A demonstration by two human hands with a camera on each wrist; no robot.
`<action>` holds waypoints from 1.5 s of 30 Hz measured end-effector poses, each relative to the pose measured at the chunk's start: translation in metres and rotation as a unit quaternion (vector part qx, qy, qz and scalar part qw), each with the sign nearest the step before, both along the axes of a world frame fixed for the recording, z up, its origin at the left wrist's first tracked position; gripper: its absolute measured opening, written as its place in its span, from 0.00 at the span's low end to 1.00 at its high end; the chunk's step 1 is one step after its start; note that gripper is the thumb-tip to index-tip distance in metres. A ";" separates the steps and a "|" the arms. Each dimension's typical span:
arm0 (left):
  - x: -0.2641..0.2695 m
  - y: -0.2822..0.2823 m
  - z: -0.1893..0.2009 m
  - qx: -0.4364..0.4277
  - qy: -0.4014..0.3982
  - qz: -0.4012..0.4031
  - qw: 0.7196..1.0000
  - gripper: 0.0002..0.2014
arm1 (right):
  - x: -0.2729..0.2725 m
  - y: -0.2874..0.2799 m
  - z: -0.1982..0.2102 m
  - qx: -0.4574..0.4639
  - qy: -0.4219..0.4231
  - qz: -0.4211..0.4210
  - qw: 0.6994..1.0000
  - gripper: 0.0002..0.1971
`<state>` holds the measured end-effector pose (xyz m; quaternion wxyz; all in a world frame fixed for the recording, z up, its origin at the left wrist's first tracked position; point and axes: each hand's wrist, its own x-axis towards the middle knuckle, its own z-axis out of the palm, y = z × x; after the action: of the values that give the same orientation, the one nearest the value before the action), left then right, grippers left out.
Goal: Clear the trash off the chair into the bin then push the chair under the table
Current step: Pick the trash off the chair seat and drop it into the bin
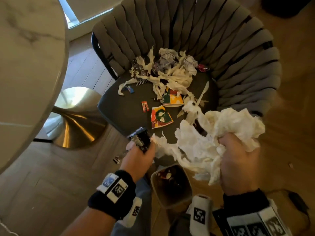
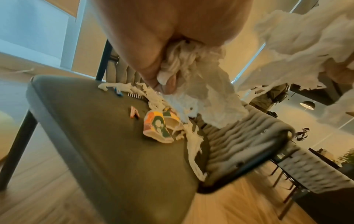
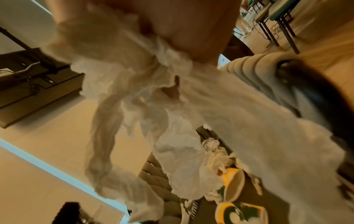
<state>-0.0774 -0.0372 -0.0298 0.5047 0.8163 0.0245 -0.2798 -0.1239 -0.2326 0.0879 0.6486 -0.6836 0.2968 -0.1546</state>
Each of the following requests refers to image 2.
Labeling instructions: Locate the person's right hand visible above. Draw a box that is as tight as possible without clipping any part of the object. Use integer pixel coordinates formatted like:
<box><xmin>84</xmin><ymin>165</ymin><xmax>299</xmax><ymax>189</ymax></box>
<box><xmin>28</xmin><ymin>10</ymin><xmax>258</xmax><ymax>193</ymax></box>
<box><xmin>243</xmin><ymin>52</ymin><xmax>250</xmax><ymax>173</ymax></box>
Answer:
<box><xmin>323</xmin><ymin>58</ymin><xmax>354</xmax><ymax>85</ymax></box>

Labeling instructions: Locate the grey chair with woven back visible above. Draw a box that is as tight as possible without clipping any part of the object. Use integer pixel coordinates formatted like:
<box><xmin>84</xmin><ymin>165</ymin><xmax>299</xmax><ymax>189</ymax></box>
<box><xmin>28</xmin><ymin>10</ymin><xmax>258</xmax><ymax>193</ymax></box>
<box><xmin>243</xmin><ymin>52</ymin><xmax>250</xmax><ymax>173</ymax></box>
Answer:
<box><xmin>0</xmin><ymin>39</ymin><xmax>298</xmax><ymax>224</ymax></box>

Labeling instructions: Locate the small pink wrapper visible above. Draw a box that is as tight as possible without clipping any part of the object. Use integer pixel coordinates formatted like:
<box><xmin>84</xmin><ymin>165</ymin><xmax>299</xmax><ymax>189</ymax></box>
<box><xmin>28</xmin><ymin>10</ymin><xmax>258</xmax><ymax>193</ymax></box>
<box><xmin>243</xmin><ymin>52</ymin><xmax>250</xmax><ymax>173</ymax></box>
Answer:
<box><xmin>129</xmin><ymin>106</ymin><xmax>141</xmax><ymax>120</ymax></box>

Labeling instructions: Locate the large torn white tissue paper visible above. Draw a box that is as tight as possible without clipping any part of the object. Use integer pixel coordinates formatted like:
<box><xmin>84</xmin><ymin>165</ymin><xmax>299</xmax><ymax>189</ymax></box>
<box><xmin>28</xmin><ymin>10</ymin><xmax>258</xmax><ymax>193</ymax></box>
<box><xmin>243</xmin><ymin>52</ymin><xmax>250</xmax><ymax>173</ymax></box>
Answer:
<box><xmin>236</xmin><ymin>0</ymin><xmax>354</xmax><ymax>125</ymax></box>

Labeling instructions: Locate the dark chair with woven back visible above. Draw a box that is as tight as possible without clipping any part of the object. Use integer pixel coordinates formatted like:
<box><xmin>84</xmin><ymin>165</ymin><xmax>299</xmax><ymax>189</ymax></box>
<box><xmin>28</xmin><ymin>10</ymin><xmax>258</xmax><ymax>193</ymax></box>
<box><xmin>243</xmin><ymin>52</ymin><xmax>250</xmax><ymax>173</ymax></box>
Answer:
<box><xmin>270</xmin><ymin>143</ymin><xmax>352</xmax><ymax>222</ymax></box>

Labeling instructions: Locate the beige roller blind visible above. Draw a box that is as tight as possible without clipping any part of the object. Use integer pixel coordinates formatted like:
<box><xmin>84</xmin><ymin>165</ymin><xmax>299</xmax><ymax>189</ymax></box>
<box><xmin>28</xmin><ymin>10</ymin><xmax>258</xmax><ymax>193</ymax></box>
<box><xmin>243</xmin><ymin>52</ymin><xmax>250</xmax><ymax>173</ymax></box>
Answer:
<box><xmin>56</xmin><ymin>0</ymin><xmax>81</xmax><ymax>18</ymax></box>

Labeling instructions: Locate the small striped wrapper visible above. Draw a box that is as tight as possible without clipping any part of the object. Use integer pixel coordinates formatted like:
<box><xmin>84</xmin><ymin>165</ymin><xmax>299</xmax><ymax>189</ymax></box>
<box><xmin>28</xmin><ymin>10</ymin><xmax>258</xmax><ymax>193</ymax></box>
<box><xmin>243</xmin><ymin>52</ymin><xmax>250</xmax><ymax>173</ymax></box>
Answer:
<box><xmin>128</xmin><ymin>92</ymin><xmax>147</xmax><ymax>101</ymax></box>

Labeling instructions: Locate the black pendant lamp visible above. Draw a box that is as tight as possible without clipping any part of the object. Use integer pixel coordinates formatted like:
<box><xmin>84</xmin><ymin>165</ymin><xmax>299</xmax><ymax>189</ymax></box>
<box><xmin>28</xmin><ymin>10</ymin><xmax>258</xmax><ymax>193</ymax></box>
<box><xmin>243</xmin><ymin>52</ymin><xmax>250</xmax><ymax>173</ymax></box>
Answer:
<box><xmin>300</xmin><ymin>100</ymin><xmax>316</xmax><ymax>110</ymax></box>

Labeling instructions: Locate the person's left hand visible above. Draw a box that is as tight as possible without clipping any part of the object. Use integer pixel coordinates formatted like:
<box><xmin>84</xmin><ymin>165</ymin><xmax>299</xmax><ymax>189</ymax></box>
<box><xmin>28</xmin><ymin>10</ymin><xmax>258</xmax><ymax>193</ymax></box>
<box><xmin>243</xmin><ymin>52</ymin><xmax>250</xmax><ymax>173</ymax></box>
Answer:
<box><xmin>93</xmin><ymin>0</ymin><xmax>256</xmax><ymax>95</ymax></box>

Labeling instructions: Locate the torn white tissue strip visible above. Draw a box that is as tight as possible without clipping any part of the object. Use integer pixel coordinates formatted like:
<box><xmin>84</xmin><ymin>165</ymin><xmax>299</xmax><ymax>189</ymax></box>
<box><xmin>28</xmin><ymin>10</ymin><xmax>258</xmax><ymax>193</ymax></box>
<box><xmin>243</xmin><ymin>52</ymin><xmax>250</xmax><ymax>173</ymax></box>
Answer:
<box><xmin>97</xmin><ymin>81</ymin><xmax>169</xmax><ymax>111</ymax></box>
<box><xmin>174</xmin><ymin>121</ymin><xmax>208</xmax><ymax>182</ymax></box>

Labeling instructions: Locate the dark table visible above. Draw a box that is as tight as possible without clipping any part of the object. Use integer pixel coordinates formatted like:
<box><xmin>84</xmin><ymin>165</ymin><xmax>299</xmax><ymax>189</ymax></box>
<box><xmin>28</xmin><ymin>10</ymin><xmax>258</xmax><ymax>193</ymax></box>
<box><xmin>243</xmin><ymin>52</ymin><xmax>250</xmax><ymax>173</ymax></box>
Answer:
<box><xmin>289</xmin><ymin>72</ymin><xmax>354</xmax><ymax>107</ymax></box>

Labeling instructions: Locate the crumpled colourful paper cup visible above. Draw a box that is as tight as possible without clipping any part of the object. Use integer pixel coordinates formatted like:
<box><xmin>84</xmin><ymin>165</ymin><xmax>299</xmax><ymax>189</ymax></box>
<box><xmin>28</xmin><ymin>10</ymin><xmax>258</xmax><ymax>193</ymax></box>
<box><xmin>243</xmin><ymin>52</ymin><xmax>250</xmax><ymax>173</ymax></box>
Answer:
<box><xmin>142</xmin><ymin>109</ymin><xmax>184</xmax><ymax>144</ymax></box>

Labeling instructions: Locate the green potted plant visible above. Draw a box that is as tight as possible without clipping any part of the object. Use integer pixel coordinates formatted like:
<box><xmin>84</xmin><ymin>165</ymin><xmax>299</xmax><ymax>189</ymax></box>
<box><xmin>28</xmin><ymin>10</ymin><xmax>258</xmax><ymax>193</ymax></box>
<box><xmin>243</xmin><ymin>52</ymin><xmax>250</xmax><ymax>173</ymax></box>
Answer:
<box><xmin>337</xmin><ymin>148</ymin><xmax>354</xmax><ymax>168</ymax></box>

